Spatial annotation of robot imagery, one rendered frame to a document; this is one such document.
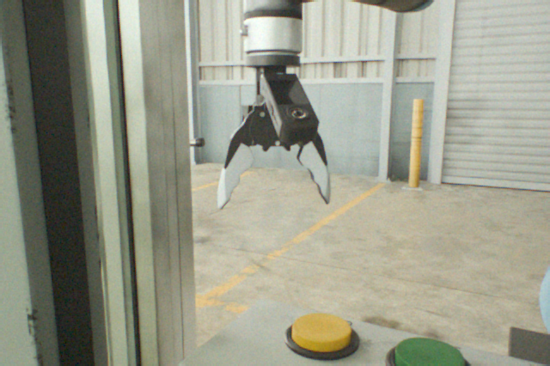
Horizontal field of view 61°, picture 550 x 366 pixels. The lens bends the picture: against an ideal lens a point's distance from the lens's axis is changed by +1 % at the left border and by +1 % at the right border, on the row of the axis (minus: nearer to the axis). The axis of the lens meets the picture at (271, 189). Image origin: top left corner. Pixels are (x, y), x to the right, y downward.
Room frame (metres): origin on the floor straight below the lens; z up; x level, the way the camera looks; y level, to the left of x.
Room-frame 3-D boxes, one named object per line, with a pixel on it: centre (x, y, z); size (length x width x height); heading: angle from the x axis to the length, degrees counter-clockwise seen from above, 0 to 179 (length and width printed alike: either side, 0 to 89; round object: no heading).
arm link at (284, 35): (0.62, 0.00, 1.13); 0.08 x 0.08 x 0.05
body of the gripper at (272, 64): (0.63, 0.00, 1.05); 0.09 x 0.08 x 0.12; 11
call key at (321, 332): (0.29, -0.03, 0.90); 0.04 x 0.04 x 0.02
